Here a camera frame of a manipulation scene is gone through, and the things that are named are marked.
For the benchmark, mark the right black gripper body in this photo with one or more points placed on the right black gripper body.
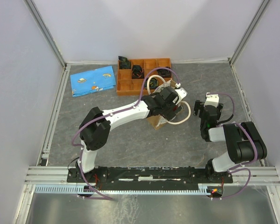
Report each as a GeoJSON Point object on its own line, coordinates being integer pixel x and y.
{"type": "Point", "coordinates": [218, 110]}

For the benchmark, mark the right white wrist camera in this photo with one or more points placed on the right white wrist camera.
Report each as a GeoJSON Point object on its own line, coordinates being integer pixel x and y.
{"type": "Point", "coordinates": [212, 99]}

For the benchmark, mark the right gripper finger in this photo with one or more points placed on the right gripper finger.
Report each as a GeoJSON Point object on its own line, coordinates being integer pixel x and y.
{"type": "Point", "coordinates": [202, 104]}
{"type": "Point", "coordinates": [197, 107]}

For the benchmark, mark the blue slotted cable duct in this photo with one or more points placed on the blue slotted cable duct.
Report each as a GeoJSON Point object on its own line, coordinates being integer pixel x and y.
{"type": "Point", "coordinates": [82, 190]}

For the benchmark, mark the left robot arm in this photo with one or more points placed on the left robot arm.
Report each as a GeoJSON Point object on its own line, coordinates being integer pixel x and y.
{"type": "Point", "coordinates": [98, 124]}

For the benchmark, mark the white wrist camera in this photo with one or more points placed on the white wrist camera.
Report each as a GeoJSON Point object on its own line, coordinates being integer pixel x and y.
{"type": "Point", "coordinates": [212, 99]}
{"type": "Point", "coordinates": [182, 93]}

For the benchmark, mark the black rolled tie right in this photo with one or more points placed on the black rolled tie right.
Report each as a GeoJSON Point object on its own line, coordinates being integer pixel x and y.
{"type": "Point", "coordinates": [164, 73]}

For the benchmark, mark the black rolled tie middle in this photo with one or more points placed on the black rolled tie middle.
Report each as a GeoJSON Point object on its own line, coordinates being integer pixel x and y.
{"type": "Point", "coordinates": [137, 72]}

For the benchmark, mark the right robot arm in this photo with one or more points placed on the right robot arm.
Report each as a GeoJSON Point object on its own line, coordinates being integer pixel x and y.
{"type": "Point", "coordinates": [244, 143]}

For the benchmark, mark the dark rolled tie bottom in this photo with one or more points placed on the dark rolled tie bottom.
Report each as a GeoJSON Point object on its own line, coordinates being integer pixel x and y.
{"type": "Point", "coordinates": [153, 83]}

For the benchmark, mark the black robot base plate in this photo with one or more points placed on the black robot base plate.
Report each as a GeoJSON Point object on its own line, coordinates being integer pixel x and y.
{"type": "Point", "coordinates": [152, 179]}

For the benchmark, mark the blue patterned cloth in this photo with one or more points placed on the blue patterned cloth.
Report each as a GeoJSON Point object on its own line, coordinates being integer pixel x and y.
{"type": "Point", "coordinates": [92, 81]}

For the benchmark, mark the dark rolled tie top-left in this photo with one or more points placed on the dark rolled tie top-left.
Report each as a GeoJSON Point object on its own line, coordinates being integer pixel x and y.
{"type": "Point", "coordinates": [124, 63]}

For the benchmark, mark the wooden compartment tray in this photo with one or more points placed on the wooden compartment tray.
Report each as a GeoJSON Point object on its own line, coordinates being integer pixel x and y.
{"type": "Point", "coordinates": [126, 86]}

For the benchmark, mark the black rolled tie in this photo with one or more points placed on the black rolled tie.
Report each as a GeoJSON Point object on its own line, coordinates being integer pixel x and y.
{"type": "Point", "coordinates": [137, 72]}
{"type": "Point", "coordinates": [164, 73]}

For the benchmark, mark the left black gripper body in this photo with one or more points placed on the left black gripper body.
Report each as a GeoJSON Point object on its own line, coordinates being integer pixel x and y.
{"type": "Point", "coordinates": [168, 108]}

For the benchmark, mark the aluminium frame rail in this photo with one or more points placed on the aluminium frame rail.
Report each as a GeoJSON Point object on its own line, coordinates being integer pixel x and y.
{"type": "Point", "coordinates": [260, 176]}

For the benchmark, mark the brown canvas bag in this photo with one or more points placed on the brown canvas bag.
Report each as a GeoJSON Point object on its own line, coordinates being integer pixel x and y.
{"type": "Point", "coordinates": [158, 121]}

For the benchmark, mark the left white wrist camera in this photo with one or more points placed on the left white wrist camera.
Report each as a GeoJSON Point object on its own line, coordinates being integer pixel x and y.
{"type": "Point", "coordinates": [182, 93]}

